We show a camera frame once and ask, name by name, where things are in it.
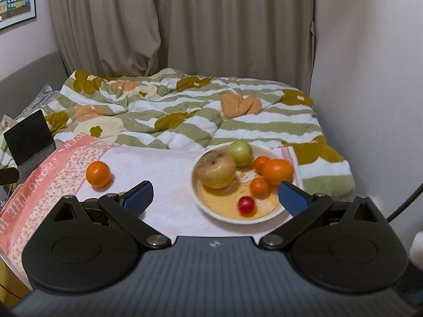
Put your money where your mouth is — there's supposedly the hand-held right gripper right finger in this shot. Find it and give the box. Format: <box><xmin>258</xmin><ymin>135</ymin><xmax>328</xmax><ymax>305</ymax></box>
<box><xmin>259</xmin><ymin>180</ymin><xmax>389</xmax><ymax>250</ymax></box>

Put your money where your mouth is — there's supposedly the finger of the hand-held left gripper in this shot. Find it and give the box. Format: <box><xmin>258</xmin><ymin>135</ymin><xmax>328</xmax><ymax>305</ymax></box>
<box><xmin>0</xmin><ymin>167</ymin><xmax>19</xmax><ymax>186</ymax></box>

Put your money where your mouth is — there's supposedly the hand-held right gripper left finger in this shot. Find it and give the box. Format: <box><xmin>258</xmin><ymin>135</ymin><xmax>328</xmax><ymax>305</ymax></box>
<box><xmin>40</xmin><ymin>181</ymin><xmax>171</xmax><ymax>250</ymax></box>

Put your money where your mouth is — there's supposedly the large orange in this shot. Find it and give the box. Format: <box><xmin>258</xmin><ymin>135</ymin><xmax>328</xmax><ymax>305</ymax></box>
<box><xmin>86</xmin><ymin>161</ymin><xmax>111</xmax><ymax>188</ymax></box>
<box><xmin>261</xmin><ymin>159</ymin><xmax>294</xmax><ymax>186</ymax></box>

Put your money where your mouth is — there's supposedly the small tangerine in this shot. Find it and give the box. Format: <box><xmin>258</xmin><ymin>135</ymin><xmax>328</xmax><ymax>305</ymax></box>
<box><xmin>253</xmin><ymin>156</ymin><xmax>271</xmax><ymax>174</ymax></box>
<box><xmin>250</xmin><ymin>176</ymin><xmax>272</xmax><ymax>199</ymax></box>

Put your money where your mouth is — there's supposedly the red cherry tomato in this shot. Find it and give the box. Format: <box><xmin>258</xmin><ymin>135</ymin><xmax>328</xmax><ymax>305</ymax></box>
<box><xmin>238</xmin><ymin>196</ymin><xmax>255</xmax><ymax>215</ymax></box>

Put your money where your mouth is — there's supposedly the cream ceramic bowl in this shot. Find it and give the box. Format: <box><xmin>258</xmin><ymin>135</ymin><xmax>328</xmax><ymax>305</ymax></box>
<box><xmin>191</xmin><ymin>142</ymin><xmax>296</xmax><ymax>225</ymax></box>

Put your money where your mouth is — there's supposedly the small green apple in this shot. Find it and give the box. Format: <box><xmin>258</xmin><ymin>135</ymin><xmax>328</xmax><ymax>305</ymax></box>
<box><xmin>227</xmin><ymin>141</ymin><xmax>253</xmax><ymax>167</ymax></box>

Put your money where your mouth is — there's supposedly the large yellow apple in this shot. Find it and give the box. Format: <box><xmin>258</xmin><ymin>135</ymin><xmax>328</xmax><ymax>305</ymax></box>
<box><xmin>193</xmin><ymin>150</ymin><xmax>237</xmax><ymax>190</ymax></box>

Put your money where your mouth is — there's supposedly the pink floral tablecloth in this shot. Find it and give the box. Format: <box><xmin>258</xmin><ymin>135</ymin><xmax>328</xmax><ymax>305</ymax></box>
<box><xmin>0</xmin><ymin>134</ymin><xmax>305</xmax><ymax>271</ymax></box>

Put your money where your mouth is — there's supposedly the open dark laptop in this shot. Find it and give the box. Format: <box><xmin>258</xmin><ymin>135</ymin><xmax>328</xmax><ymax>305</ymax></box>
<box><xmin>3</xmin><ymin>109</ymin><xmax>56</xmax><ymax>170</ymax></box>

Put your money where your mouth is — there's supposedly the small printed packet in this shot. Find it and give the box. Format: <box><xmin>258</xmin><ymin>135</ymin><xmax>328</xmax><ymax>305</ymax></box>
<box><xmin>0</xmin><ymin>114</ymin><xmax>18</xmax><ymax>133</ymax></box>

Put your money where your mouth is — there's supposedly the grey patterned pillow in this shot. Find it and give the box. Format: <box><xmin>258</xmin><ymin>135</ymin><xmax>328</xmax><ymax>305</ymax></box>
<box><xmin>15</xmin><ymin>83</ymin><xmax>62</xmax><ymax>120</ymax></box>

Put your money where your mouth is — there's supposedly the grey bed headboard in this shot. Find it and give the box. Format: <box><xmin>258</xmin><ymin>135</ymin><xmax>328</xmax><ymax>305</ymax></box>
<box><xmin>0</xmin><ymin>52</ymin><xmax>69</xmax><ymax>119</ymax></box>

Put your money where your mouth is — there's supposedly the green striped floral blanket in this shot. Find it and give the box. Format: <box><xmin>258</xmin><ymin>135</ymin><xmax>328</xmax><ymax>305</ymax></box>
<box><xmin>0</xmin><ymin>68</ymin><xmax>356</xmax><ymax>199</ymax></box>

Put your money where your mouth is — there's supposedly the beige curtain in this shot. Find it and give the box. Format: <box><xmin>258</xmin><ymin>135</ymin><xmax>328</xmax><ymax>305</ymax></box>
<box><xmin>46</xmin><ymin>0</ymin><xmax>316</xmax><ymax>90</ymax></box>

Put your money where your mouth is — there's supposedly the black cable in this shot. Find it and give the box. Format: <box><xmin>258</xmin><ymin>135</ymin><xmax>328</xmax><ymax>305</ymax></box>
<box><xmin>387</xmin><ymin>183</ymin><xmax>423</xmax><ymax>223</ymax></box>

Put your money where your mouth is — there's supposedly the wall poster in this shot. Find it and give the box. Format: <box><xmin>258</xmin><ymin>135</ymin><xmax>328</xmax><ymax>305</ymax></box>
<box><xmin>0</xmin><ymin>0</ymin><xmax>37</xmax><ymax>32</ymax></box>

